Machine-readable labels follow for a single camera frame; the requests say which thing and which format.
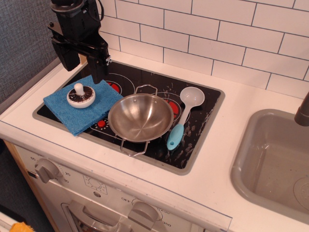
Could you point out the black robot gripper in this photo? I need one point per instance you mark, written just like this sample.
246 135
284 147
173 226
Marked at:
76 32

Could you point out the silver steel pot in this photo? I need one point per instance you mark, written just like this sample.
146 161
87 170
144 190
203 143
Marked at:
140 117

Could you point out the blue folded cloth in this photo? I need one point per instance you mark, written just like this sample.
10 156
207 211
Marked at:
78 120

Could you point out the yellow cloth object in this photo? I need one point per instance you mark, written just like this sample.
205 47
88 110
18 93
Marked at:
21 227

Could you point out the white brown toy mushroom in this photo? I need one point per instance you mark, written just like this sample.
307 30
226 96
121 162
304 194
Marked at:
81 96

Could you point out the grey left timer knob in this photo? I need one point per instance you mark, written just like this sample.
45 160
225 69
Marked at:
46 170

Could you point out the grey right oven knob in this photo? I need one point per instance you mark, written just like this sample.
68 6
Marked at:
143 214

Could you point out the grey sink basin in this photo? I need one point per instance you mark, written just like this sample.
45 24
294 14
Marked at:
271 168

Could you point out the grey faucet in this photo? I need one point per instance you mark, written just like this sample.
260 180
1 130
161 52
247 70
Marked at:
302 114

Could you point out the light wooden post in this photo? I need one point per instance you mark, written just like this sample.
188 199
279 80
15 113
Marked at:
83 59

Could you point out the white spoon with blue handle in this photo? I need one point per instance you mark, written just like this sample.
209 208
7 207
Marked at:
191 97

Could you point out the oven door with handle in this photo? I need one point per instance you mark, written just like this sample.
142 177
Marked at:
92 217

